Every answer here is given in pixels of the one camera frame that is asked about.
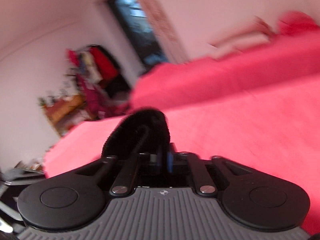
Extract red far bed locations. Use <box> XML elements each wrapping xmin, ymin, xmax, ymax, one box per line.
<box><xmin>130</xmin><ymin>31</ymin><xmax>319</xmax><ymax>109</ymax></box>

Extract pink near bed blanket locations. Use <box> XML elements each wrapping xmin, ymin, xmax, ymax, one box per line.
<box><xmin>42</xmin><ymin>74</ymin><xmax>320</xmax><ymax>235</ymax></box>

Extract dark window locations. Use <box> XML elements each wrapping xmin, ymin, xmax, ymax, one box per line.
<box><xmin>107</xmin><ymin>0</ymin><xmax>168</xmax><ymax>70</ymax></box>

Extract black pants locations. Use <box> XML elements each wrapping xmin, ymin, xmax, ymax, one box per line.
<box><xmin>101</xmin><ymin>107</ymin><xmax>172</xmax><ymax>188</ymax></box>

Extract beige folded quilt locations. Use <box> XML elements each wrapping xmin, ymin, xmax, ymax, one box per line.
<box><xmin>208</xmin><ymin>16</ymin><xmax>274</xmax><ymax>60</ymax></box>

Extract red folded blanket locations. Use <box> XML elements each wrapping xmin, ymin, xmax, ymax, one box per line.
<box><xmin>277</xmin><ymin>11</ymin><xmax>319</xmax><ymax>36</ymax></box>

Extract beige patterned curtain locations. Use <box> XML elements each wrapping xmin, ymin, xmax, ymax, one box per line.
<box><xmin>137</xmin><ymin>0</ymin><xmax>189</xmax><ymax>64</ymax></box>

